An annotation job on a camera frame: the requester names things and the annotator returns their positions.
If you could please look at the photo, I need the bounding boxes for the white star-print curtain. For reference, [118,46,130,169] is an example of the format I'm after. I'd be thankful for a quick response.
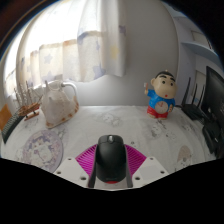
[3,0,127,98]

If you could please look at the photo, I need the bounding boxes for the round printed mouse pad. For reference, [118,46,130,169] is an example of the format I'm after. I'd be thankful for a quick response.
[22,129,64,174]

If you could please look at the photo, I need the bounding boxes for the white lace-covered jug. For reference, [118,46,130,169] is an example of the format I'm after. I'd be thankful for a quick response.
[40,79,80,130]

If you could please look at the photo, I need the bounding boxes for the black box under monitor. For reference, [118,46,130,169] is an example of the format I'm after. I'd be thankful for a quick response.
[202,118,224,159]

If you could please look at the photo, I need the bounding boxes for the wooden model sailing ship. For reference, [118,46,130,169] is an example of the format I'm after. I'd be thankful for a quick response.
[13,80,44,122]

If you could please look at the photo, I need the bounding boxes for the white wall shelf unit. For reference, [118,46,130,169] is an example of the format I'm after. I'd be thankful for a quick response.
[173,9,221,68]

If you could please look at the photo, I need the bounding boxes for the wooden chair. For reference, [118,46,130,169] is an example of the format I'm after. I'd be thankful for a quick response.
[0,103,13,132]

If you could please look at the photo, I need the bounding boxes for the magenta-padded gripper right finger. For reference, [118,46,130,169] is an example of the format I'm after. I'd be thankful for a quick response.
[123,144,169,189]

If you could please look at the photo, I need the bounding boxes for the black computer monitor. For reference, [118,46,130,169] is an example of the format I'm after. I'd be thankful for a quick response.
[200,65,224,121]

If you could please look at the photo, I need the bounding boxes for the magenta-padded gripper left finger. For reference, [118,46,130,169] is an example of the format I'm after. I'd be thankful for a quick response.
[53,144,101,189]

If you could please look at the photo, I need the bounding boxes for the cartoon boy figurine clock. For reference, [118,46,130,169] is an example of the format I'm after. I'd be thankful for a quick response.
[143,70,179,120]

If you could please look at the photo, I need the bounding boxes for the black computer mouse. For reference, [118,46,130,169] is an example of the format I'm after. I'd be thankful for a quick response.
[95,134,128,184]

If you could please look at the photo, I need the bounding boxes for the white printed tablecloth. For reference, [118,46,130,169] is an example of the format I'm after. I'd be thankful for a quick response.
[0,105,218,191]

